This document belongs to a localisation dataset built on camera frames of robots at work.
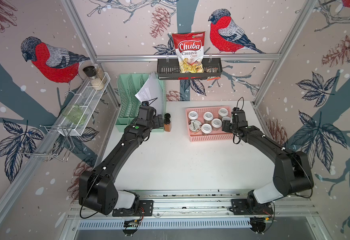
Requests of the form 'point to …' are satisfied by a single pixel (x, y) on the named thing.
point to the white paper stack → (152, 92)
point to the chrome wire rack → (55, 141)
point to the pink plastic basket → (219, 135)
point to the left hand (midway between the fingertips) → (156, 115)
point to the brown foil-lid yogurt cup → (194, 126)
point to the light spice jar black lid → (167, 115)
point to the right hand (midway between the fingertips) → (227, 122)
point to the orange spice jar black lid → (167, 125)
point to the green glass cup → (74, 114)
